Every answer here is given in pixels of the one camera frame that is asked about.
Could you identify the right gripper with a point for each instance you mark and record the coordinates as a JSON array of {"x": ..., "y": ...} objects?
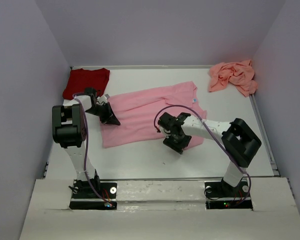
[{"x": 178, "y": 146}]

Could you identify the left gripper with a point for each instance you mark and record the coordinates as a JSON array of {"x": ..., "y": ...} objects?
[{"x": 111, "y": 120}]

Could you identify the pink t-shirt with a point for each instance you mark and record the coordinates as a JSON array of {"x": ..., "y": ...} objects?
[{"x": 136, "y": 112}]

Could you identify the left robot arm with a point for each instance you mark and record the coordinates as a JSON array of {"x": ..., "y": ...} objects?
[{"x": 70, "y": 131}]

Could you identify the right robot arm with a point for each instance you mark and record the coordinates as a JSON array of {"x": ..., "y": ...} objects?
[{"x": 236, "y": 138}]

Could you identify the red folded t-shirt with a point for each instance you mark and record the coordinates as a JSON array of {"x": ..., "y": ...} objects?
[{"x": 80, "y": 79}]

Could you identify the salmon crumpled t-shirt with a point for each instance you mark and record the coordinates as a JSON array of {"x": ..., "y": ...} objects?
[{"x": 240, "y": 74}]

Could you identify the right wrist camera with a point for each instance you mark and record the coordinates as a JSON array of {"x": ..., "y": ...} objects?
[{"x": 165, "y": 132}]

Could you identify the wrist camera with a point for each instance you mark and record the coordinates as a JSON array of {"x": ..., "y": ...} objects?
[
  {"x": 165, "y": 132},
  {"x": 104, "y": 98}
]

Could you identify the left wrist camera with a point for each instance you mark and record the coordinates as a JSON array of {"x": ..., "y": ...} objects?
[{"x": 104, "y": 98}]

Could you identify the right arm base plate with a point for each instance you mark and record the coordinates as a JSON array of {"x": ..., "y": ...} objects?
[{"x": 221, "y": 196}]

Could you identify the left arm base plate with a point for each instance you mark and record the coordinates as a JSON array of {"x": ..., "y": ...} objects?
[{"x": 84, "y": 198}]

